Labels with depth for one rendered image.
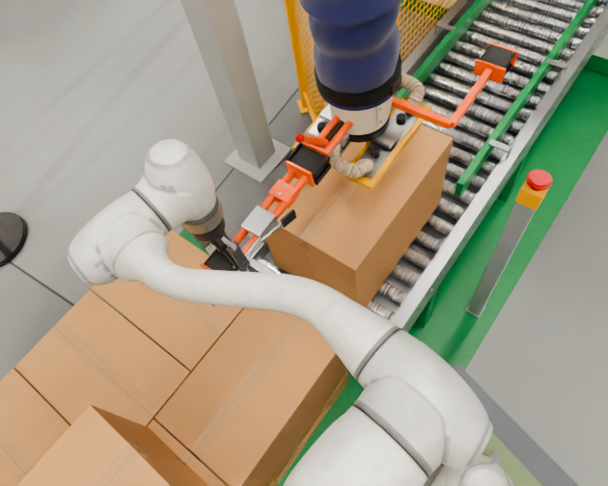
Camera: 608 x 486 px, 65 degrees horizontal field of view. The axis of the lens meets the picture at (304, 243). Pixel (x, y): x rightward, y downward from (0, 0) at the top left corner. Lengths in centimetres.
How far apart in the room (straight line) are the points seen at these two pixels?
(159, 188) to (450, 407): 57
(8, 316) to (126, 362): 123
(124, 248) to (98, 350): 125
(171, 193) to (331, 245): 74
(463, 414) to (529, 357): 179
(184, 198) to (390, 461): 53
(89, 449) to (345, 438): 97
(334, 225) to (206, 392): 77
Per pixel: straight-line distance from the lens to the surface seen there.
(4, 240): 334
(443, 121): 136
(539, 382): 243
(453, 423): 67
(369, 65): 121
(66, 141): 366
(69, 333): 215
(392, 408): 66
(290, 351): 181
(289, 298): 74
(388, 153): 144
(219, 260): 118
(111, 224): 87
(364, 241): 150
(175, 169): 85
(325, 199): 159
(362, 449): 64
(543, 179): 158
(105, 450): 149
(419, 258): 193
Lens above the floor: 225
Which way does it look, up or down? 60 degrees down
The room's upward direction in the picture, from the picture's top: 14 degrees counter-clockwise
